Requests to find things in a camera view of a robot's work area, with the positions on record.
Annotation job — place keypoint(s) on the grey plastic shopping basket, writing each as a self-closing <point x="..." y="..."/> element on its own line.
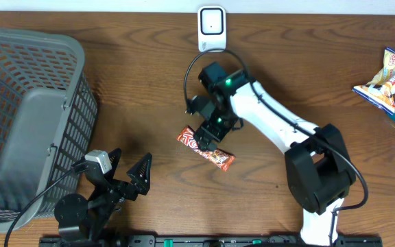
<point x="47" y="115"/>

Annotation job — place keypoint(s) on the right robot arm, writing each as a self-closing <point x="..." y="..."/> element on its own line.
<point x="316" y="159"/>

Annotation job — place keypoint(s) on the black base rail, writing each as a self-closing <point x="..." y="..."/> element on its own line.
<point x="152" y="241"/>

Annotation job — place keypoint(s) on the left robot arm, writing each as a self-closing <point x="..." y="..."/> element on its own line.
<point x="82" y="221"/>

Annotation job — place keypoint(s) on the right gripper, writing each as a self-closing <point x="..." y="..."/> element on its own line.
<point x="216" y="134"/>

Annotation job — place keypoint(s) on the white barcode scanner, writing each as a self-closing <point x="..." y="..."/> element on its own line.
<point x="211" y="28"/>

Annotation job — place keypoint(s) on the red snack bar wrapper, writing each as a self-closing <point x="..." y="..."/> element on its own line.
<point x="220" y="158"/>

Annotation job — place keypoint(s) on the yellow snack bag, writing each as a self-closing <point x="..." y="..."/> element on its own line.
<point x="380" y="91"/>

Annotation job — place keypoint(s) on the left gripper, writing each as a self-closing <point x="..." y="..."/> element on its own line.
<point x="131" y="193"/>

